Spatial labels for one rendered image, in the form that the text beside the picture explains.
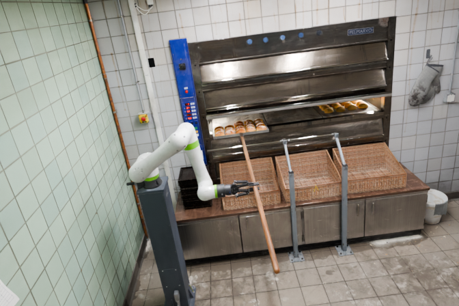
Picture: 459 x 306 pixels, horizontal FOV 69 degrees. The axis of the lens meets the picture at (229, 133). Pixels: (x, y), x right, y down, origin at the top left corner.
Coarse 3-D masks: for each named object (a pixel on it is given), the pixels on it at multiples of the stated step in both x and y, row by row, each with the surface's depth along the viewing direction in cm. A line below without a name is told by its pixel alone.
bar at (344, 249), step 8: (312, 136) 306; (320, 136) 305; (328, 136) 306; (336, 136) 305; (248, 144) 306; (256, 144) 305; (264, 144) 306; (288, 160) 299; (288, 168) 298; (344, 168) 293; (344, 176) 296; (344, 184) 299; (344, 192) 302; (344, 200) 305; (344, 208) 309; (344, 216) 312; (344, 224) 315; (296, 232) 316; (344, 232) 319; (296, 240) 319; (344, 240) 322; (296, 248) 323; (336, 248) 332; (344, 248) 325; (296, 256) 326
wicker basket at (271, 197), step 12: (228, 168) 350; (240, 168) 350; (252, 168) 349; (264, 168) 350; (228, 180) 351; (264, 180) 352; (276, 180) 320; (240, 192) 342; (252, 192) 339; (264, 192) 310; (276, 192) 311; (228, 204) 314; (240, 204) 314; (252, 204) 315; (264, 204) 315
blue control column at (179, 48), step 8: (176, 40) 302; (184, 40) 302; (176, 48) 304; (184, 48) 305; (176, 56) 307; (184, 56) 307; (176, 64) 309; (176, 72) 312; (184, 72) 312; (192, 72) 316; (176, 80) 315; (184, 80) 315; (192, 88) 318; (184, 96) 321; (192, 96) 321; (184, 120) 330
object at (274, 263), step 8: (248, 160) 268; (248, 168) 258; (256, 192) 223; (256, 200) 215; (264, 216) 198; (264, 224) 191; (264, 232) 185; (272, 248) 172; (272, 256) 167; (272, 264) 163
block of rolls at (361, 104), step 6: (342, 102) 371; (348, 102) 362; (354, 102) 371; (360, 102) 362; (324, 108) 362; (330, 108) 354; (336, 108) 362; (342, 108) 353; (348, 108) 355; (354, 108) 353; (360, 108) 356
